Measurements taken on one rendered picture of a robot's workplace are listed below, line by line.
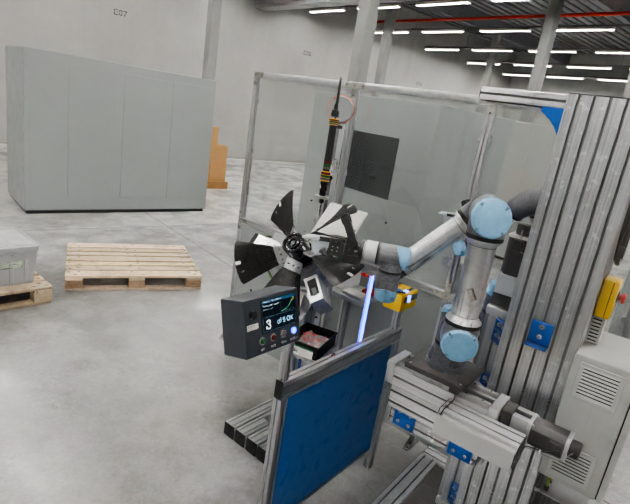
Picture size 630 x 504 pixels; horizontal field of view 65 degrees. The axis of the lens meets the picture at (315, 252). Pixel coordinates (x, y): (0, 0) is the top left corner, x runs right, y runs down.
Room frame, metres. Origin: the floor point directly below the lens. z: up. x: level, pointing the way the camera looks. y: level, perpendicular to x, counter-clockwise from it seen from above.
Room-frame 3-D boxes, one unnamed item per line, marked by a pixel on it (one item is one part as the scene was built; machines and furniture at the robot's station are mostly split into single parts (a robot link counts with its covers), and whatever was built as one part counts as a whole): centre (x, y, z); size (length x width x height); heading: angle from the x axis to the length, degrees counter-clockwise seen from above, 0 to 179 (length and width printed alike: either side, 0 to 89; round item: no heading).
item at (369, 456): (2.37, -0.48, 0.39); 0.04 x 0.04 x 0.78; 53
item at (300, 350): (2.08, -0.05, 0.85); 0.22 x 0.17 x 0.07; 157
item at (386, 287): (1.59, -0.26, 1.34); 0.11 x 0.08 x 0.11; 170
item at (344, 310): (2.84, -0.23, 0.42); 0.04 x 0.04 x 0.83; 53
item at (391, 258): (1.58, -0.26, 1.43); 0.11 x 0.08 x 0.09; 80
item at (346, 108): (3.05, -0.02, 1.88); 0.16 x 0.07 x 0.16; 88
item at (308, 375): (2.03, -0.22, 0.82); 0.90 x 0.04 x 0.08; 143
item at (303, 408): (2.03, -0.22, 0.45); 0.82 x 0.02 x 0.66; 143
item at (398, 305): (2.35, -0.46, 1.02); 0.16 x 0.10 x 0.11; 143
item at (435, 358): (1.66, -0.54, 1.09); 0.15 x 0.15 x 0.10
